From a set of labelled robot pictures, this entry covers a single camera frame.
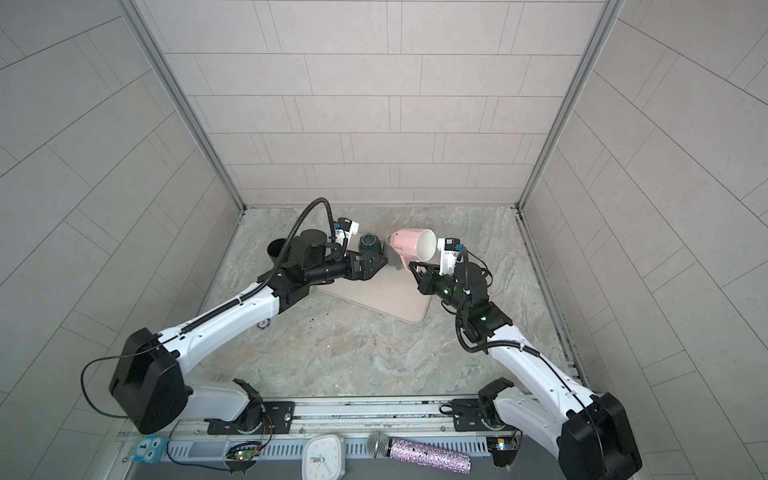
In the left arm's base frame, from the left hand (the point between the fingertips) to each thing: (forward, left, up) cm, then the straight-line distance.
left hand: (385, 259), depth 73 cm
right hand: (-1, -6, -3) cm, 7 cm away
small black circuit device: (-37, -28, -23) cm, 51 cm away
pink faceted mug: (+2, -7, +3) cm, 8 cm away
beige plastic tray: (+4, -1, -25) cm, 25 cm away
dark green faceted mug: (+15, +6, -13) cm, 21 cm away
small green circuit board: (-38, +30, -19) cm, 52 cm away
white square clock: (-38, +13, -19) cm, 45 cm away
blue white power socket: (-37, +52, -20) cm, 67 cm away
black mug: (+14, +36, -15) cm, 42 cm away
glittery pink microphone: (-36, 0, -18) cm, 41 cm away
